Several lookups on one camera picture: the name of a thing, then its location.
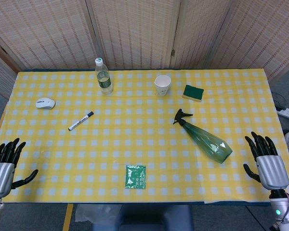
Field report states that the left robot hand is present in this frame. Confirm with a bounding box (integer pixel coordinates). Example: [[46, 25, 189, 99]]
[[0, 138, 39, 198]]

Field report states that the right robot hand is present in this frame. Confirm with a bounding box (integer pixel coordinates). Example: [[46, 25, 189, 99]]
[[243, 131, 289, 192]]

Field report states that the green spray bottle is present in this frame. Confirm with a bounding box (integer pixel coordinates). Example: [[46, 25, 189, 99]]
[[172, 108, 233, 165]]

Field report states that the clear plastic water bottle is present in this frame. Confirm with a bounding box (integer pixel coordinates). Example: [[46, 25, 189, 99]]
[[94, 57, 114, 95]]

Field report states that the white power strip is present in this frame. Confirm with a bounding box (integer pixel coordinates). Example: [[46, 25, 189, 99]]
[[276, 107, 289, 119]]

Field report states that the white computer mouse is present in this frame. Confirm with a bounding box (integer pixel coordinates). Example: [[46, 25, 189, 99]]
[[35, 97, 56, 110]]

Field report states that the whiteboard marker pen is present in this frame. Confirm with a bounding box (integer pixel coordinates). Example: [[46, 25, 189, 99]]
[[67, 111, 94, 131]]

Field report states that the green yellow sponge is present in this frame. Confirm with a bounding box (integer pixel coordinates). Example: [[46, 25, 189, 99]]
[[182, 84, 205, 103]]

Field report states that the green tea packet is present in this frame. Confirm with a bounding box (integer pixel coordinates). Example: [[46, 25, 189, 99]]
[[125, 165, 147, 190]]

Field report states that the yellow checkered tablecloth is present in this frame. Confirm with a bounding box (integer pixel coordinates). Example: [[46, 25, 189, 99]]
[[0, 68, 289, 205]]

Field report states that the white paper cup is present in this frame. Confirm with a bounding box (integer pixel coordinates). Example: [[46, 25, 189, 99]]
[[154, 75, 171, 97]]

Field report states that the woven folding screen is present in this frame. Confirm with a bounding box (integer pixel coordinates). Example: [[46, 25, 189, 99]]
[[0, 0, 289, 101]]

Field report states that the black cable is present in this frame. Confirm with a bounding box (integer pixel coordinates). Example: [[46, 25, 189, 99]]
[[272, 92, 288, 110]]

